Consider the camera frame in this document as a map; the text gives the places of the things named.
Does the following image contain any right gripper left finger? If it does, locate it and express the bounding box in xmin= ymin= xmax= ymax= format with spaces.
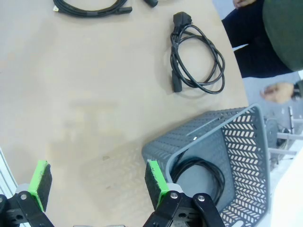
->
xmin=0 ymin=160 xmax=56 ymax=227

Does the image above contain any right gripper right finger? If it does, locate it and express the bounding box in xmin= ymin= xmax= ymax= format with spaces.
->
xmin=142 ymin=160 xmax=225 ymax=227

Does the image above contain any person's left forearm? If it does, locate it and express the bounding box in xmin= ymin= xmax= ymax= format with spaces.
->
xmin=294 ymin=79 xmax=303 ymax=96

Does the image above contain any person's left hand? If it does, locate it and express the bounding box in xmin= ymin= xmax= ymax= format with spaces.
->
xmin=259 ymin=82 xmax=295 ymax=104

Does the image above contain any person's right hand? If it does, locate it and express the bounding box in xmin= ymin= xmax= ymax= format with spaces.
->
xmin=233 ymin=0 xmax=251 ymax=9

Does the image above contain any grey perforated plastic basket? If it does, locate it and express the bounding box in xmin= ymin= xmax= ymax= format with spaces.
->
xmin=141 ymin=103 xmax=272 ymax=227

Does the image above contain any white table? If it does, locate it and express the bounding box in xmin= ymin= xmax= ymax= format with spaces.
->
xmin=268 ymin=134 xmax=303 ymax=227

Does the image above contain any black wrist watch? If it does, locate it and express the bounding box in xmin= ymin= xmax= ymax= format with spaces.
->
xmin=293 ymin=81 xmax=302 ymax=100

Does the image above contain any person in green sweater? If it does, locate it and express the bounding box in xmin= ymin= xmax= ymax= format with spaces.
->
xmin=221 ymin=0 xmax=303 ymax=79

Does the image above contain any aluminium table frame rail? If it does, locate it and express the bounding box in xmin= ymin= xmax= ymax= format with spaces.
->
xmin=0 ymin=146 xmax=20 ymax=197

